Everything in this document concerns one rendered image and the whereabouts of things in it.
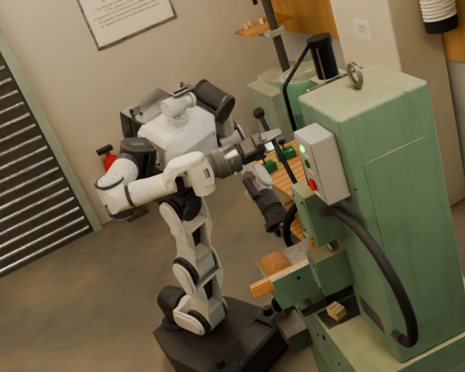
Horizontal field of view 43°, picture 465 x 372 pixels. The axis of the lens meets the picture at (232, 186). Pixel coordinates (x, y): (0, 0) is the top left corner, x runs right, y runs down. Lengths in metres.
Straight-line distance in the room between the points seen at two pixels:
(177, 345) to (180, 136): 1.27
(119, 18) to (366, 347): 3.28
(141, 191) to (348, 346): 0.73
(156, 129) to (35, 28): 2.42
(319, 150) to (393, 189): 0.20
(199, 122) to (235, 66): 2.71
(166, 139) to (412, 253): 0.95
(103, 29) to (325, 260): 3.16
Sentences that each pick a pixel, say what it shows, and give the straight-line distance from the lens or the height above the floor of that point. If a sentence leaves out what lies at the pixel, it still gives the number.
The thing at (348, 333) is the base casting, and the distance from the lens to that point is 1.78.
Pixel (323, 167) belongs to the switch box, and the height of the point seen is 1.42.
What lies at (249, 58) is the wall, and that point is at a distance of 4.83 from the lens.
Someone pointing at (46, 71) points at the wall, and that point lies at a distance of 4.41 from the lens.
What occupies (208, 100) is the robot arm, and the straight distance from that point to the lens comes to 2.23.
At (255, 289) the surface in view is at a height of 0.93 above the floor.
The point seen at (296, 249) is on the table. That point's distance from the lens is 1.98.
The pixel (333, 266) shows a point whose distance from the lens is 1.62.
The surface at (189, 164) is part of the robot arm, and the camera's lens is 1.65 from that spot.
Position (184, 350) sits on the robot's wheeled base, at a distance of 2.93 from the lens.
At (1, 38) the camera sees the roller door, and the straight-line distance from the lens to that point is 4.30.
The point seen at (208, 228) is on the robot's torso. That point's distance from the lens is 2.47.
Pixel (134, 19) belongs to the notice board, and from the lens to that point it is 4.48.
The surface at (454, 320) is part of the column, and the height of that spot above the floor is 0.86.
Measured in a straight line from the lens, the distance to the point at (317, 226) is 1.49.
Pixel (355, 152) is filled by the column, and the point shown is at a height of 1.43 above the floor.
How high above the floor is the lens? 2.02
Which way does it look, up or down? 27 degrees down
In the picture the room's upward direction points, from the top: 21 degrees counter-clockwise
